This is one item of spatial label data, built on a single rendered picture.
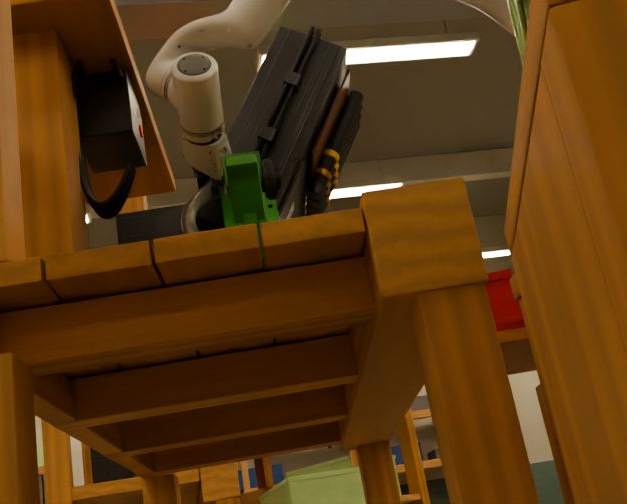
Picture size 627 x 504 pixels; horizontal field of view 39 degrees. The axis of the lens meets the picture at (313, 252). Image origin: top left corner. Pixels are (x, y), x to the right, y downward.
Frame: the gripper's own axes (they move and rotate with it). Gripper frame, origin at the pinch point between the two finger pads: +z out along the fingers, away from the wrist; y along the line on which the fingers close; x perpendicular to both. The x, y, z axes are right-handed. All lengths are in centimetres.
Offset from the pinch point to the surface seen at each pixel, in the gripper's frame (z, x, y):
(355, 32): 323, -420, 246
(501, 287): 1, -13, -61
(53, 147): -20.4, 23.5, 15.1
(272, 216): 4.1, -3.5, -13.4
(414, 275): -44, 26, -62
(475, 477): -36, 41, -81
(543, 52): -95, 40, -77
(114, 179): 35, -10, 47
